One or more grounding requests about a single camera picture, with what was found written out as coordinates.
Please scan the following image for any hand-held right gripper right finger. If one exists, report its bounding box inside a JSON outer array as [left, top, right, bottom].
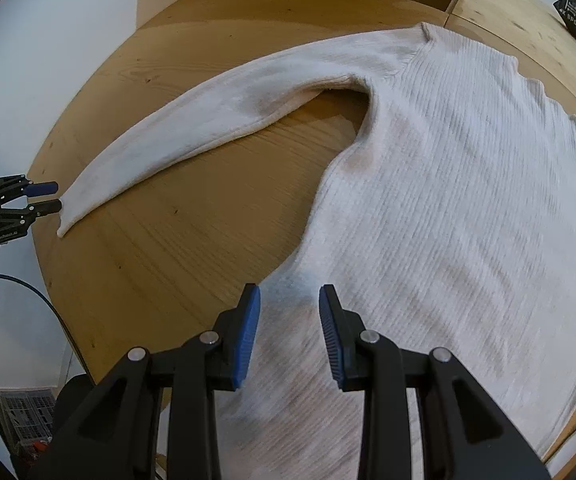
[[318, 284, 554, 480]]

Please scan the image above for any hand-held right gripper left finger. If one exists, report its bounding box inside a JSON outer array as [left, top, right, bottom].
[[28, 283, 261, 480]]

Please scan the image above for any grey plastic crate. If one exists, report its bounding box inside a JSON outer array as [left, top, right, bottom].
[[0, 387, 58, 456]]

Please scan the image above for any white knit sweater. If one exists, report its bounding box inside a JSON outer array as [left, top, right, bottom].
[[56, 21, 576, 480]]

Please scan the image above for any wooden platform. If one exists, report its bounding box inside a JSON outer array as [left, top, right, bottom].
[[28, 0, 576, 480]]

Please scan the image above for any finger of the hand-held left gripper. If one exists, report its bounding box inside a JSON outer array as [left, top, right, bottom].
[[0, 198, 63, 233], [0, 174, 59, 200]]

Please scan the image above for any black cable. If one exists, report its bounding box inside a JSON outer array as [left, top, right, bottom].
[[0, 272, 93, 378]]

